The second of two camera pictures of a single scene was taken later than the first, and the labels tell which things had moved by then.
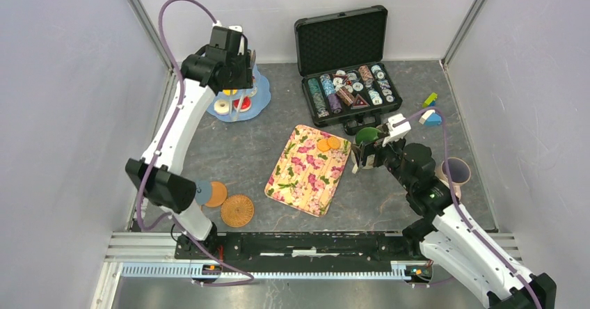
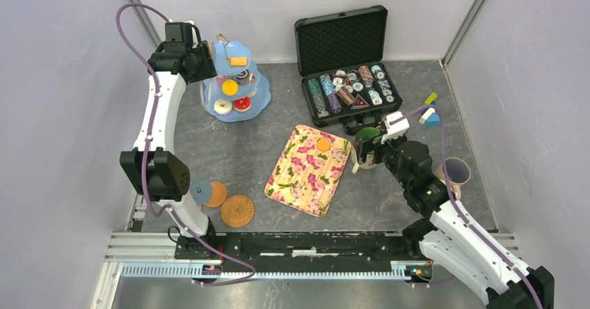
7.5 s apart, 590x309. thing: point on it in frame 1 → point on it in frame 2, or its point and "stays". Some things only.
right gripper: x=384 y=141 stays
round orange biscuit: x=323 y=145 stays
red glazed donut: x=246 y=104 stays
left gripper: x=245 y=81 → x=209 y=70
